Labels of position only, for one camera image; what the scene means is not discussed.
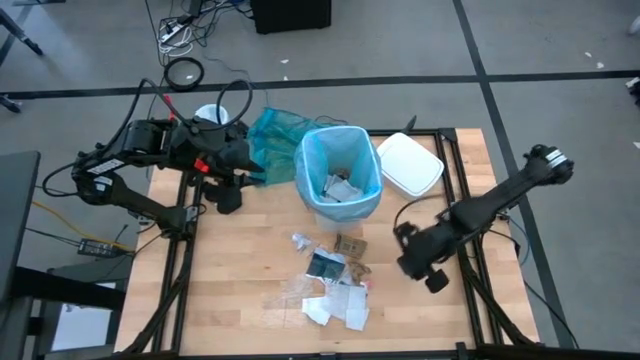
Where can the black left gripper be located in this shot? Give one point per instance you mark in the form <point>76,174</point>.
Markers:
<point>217,147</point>

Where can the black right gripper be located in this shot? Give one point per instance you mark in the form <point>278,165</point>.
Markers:
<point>427,250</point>

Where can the pink wrapper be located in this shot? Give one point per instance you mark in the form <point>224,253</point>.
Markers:
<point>368,285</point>

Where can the brown paper ball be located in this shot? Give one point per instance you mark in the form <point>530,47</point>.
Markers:
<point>359,272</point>

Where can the brown cardboard piece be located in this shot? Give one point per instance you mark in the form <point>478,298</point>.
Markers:
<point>352,246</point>

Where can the light blue bin liner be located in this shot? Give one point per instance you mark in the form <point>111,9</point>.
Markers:
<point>310,165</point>

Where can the large white paper sheet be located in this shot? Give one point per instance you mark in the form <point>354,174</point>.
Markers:
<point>350,305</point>

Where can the small white wrapper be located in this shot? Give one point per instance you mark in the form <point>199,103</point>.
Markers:
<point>301,241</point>

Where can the white bin lid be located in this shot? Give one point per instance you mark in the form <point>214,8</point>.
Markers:
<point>410,165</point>

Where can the white plastic trash bin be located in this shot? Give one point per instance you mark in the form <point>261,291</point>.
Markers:
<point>335,225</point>

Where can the white tissue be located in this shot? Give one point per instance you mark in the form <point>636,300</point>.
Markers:
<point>350,191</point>

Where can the black and white packet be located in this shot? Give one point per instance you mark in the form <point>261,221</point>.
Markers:
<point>325,270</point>

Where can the long brown paper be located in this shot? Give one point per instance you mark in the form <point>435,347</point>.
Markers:
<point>344,173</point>

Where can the small white printed paper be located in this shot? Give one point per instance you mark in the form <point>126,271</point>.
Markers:
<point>315,310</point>

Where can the clear plastic film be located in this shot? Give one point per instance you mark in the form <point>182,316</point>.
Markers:
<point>287,297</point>

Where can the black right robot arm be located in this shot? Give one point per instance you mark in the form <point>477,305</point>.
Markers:
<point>505,192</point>

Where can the folded teal trash bag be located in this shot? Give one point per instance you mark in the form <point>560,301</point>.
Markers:
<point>272,145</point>

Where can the green wipes canister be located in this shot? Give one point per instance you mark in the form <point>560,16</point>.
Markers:
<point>207,114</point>

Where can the black power adapter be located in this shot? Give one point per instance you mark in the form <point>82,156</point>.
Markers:
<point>100,248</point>

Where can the white power strip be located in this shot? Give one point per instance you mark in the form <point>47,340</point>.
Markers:
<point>171,34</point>

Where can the black floor box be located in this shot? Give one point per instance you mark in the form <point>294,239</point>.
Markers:
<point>290,15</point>

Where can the white board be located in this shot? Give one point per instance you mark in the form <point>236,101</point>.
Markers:
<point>82,325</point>

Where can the black side desk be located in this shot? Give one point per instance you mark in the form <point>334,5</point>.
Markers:
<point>17,210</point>

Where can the black stand leg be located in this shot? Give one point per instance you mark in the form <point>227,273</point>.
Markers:
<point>9,104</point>
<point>20,34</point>

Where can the black aluminium table frame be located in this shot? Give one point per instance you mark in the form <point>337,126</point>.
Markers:
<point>550,352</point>

